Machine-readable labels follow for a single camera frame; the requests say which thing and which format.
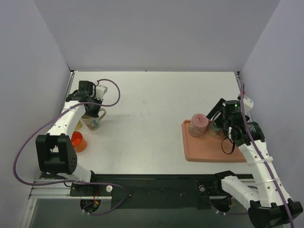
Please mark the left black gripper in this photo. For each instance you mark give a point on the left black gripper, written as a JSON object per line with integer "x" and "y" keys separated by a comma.
{"x": 92, "y": 109}

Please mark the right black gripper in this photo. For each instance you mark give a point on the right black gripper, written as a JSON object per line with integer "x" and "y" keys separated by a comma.
{"x": 218, "y": 111}

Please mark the cream seahorse pattern mug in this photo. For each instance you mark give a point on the cream seahorse pattern mug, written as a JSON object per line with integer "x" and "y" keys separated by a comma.
{"x": 93, "y": 123}

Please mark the yellow mug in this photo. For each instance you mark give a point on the yellow mug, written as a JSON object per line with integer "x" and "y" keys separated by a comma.
{"x": 78, "y": 125}

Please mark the pink ghost pattern mug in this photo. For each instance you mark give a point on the pink ghost pattern mug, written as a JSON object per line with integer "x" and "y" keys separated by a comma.
{"x": 198, "y": 125}

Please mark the orange mug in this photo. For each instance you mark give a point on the orange mug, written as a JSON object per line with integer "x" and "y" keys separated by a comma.
{"x": 78, "y": 141}

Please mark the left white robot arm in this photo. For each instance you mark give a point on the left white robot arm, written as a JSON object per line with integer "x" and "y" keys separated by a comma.
{"x": 56, "y": 154}

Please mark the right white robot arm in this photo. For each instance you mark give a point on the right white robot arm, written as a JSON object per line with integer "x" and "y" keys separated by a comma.
{"x": 269, "y": 205}

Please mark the salmon pink tray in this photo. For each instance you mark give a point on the salmon pink tray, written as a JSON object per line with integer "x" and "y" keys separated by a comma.
{"x": 207, "y": 148}

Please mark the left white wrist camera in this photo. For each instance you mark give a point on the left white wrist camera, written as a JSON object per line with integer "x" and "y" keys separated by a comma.
{"x": 100, "y": 91}

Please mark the aluminium frame rail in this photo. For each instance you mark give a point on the aluminium frame rail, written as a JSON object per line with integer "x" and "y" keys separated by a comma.
{"x": 53, "y": 191}

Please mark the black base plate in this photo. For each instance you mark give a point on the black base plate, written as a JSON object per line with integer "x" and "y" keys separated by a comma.
{"x": 157, "y": 191}

